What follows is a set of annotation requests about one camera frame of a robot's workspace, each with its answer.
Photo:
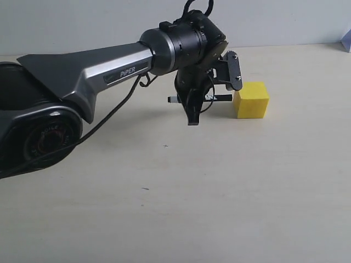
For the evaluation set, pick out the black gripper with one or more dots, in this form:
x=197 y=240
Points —
x=192 y=85

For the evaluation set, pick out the black and white marker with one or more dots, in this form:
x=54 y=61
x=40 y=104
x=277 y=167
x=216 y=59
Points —
x=207 y=98

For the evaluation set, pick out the yellow foam cube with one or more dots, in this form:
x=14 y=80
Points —
x=251 y=101

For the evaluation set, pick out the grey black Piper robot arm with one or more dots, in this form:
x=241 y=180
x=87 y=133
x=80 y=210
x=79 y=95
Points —
x=46 y=98

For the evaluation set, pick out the blue-white object at table corner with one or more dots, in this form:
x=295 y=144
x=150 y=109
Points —
x=346 y=41

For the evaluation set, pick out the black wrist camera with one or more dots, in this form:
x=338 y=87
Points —
x=228 y=71

